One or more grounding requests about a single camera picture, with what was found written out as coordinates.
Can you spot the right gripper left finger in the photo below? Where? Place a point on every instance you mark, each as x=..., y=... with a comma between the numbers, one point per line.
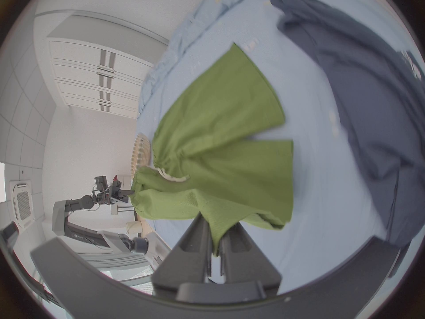
x=186, y=261

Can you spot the white wardrobe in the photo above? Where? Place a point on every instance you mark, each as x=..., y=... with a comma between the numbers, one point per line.
x=83, y=75

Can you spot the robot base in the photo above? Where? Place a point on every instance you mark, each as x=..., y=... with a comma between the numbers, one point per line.
x=159, y=248

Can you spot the bed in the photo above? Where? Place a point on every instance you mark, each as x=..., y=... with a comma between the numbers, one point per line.
x=315, y=178

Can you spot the green shorts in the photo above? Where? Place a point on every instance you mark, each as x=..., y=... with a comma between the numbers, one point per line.
x=215, y=128

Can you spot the dark blue garment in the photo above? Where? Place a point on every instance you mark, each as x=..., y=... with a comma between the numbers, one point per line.
x=365, y=111

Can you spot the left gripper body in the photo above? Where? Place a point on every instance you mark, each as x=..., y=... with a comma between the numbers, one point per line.
x=115, y=195

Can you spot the pale blue quilt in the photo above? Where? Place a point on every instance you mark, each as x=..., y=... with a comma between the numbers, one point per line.
x=186, y=35

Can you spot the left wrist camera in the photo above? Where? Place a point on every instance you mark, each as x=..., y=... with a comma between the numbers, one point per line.
x=116, y=181

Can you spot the round woven basket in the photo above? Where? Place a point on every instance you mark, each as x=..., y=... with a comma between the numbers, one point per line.
x=141, y=151

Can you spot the white ceiling air conditioner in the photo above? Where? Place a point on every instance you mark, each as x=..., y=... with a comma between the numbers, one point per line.
x=23, y=204

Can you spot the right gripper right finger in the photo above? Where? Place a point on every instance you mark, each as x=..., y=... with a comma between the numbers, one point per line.
x=247, y=261

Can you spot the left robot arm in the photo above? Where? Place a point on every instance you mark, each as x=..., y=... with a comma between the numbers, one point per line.
x=61, y=218

